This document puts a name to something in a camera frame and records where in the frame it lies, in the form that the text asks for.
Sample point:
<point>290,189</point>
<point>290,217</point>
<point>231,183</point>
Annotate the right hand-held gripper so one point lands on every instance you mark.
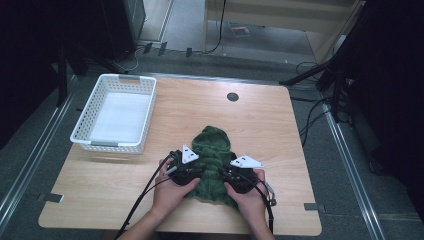
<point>245,176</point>

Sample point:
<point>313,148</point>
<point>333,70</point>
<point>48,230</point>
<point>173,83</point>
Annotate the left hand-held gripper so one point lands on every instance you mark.
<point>183,168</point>

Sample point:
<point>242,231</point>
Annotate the green knitted garment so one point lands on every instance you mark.
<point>211,146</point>

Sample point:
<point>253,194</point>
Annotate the white perforated plastic basket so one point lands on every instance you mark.
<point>120,116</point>

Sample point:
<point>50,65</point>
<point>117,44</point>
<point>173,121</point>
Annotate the person's right hand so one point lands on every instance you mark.
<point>248,203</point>

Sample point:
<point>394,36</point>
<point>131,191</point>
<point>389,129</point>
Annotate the person's left hand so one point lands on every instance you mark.
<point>170,198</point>

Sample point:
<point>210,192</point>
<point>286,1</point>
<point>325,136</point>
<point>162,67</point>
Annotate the grey tape mark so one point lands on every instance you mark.
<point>53,197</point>
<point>312,206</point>

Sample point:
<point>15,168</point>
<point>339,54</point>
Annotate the black round table grommet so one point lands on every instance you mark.
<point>232,97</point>

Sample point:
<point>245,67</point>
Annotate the black floor tape tab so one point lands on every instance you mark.
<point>147,48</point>
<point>162,48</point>
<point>189,52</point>

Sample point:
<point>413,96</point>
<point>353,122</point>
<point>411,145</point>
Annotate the black tripod stand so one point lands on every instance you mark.
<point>328,73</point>

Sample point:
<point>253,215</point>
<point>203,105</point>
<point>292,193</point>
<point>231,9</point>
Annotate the red printed booklet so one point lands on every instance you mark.
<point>239,30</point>

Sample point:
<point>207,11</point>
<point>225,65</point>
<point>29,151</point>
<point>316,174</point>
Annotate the black metal stand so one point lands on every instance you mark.
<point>62,73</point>

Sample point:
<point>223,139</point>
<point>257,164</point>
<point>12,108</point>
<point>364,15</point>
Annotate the black cabinet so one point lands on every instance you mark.
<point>123,26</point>

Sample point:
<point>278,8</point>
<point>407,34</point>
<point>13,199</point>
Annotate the light wooden shelf unit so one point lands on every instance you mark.
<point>283,20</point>

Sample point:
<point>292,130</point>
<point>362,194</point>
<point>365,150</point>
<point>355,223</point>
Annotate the silver metal floor rail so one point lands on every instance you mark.
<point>31,156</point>
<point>353,173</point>

